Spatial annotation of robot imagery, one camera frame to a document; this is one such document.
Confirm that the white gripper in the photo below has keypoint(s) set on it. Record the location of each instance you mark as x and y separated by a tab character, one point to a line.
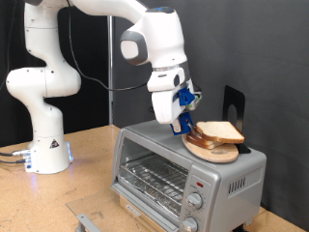
164	108

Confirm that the black spatula with blue block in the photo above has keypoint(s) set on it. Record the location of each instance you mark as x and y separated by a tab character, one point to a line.
186	124

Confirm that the white bread slice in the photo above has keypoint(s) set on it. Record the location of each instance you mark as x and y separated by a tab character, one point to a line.
196	143
220	131
201	139

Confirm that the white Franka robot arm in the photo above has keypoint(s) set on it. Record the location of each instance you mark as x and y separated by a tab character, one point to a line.
45	129

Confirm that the silver oven knob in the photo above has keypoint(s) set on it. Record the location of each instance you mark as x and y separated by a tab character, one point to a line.
190	225
194	201

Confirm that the silver toaster oven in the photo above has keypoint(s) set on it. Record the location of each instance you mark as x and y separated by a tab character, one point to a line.
225	193

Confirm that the wooden block under oven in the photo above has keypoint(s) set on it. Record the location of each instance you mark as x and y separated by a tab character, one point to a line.
141	225

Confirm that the round wooden cutting board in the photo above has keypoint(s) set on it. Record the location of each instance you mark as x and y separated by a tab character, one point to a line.
219	154

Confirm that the black metal bookend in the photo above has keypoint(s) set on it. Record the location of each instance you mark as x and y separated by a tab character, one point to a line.
239	100

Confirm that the vertical metal pole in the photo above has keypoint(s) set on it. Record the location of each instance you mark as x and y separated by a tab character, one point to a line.
110	64

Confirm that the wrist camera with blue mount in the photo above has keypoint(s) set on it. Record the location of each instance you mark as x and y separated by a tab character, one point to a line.
186	96

